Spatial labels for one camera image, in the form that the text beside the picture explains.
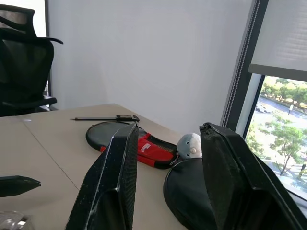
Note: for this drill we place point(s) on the black mesh office chair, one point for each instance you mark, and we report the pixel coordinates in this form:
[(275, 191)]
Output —
[(21, 72)]

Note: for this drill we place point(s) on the dark window frame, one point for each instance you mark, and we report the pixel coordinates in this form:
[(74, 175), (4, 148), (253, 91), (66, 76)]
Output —
[(250, 48)]

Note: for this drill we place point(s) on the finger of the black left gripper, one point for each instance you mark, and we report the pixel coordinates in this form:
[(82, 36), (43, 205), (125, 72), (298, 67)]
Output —
[(16, 185)]

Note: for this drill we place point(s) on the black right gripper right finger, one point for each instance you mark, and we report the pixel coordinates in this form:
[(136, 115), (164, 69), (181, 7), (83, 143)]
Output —
[(239, 187)]

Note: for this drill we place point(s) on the white roller blind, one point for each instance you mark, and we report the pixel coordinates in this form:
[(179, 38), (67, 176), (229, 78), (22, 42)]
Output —
[(283, 36)]

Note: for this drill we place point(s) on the black round zip case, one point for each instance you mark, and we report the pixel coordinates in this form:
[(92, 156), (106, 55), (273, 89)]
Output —
[(187, 191)]

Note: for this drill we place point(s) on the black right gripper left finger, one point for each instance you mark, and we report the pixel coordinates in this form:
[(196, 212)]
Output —
[(110, 182)]

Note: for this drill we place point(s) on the red and black paddle case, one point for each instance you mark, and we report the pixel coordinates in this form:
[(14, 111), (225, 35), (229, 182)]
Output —
[(153, 151)]

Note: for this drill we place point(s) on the grey plush toy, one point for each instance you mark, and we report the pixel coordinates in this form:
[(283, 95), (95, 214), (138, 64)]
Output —
[(189, 143)]

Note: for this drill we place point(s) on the black pen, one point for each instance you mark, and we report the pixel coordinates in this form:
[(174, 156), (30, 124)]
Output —
[(120, 117)]

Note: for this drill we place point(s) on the clear glass beaker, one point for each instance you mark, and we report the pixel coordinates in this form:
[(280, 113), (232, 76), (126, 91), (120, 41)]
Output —
[(12, 221)]

